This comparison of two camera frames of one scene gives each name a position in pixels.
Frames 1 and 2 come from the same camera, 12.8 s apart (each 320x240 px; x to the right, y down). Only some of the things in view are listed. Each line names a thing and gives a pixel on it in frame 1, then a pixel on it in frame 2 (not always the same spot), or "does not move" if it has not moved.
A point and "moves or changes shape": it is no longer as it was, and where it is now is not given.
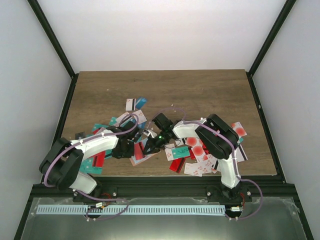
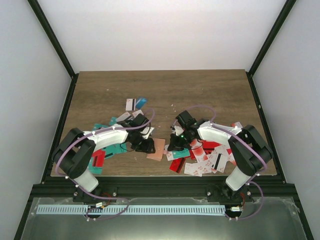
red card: [98, 160] does not move
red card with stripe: [177, 164] does not move
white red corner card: [238, 128] does not move
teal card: [86, 167] does not move
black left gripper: [115, 153] → [147, 149]
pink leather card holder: [134, 162] moves or changes shape
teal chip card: [180, 152] does not move
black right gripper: [153, 150] → [174, 145]
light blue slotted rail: [131, 209] does not move
